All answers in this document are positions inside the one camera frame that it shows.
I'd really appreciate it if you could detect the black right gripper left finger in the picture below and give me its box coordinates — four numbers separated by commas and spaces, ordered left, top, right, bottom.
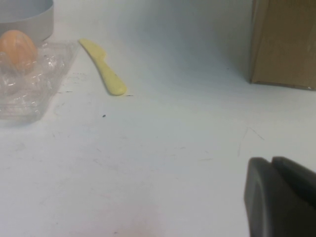
243, 157, 316, 237

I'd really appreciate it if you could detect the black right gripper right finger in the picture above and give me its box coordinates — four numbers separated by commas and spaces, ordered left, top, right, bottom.
271, 156, 316, 209

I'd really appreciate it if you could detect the brown cardboard box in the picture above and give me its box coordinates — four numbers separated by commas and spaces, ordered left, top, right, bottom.
248, 0, 316, 91

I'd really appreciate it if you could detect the clear plastic egg tray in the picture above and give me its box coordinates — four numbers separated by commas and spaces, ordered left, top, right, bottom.
0, 40, 79, 124

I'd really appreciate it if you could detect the brown egg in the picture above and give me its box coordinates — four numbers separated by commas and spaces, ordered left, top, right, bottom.
0, 29, 38, 72

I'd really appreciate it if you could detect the yellow plastic knife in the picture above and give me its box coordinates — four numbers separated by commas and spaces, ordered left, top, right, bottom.
78, 38, 127, 96

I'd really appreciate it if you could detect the grey round bowl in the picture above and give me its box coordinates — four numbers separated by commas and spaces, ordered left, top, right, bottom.
0, 0, 54, 42

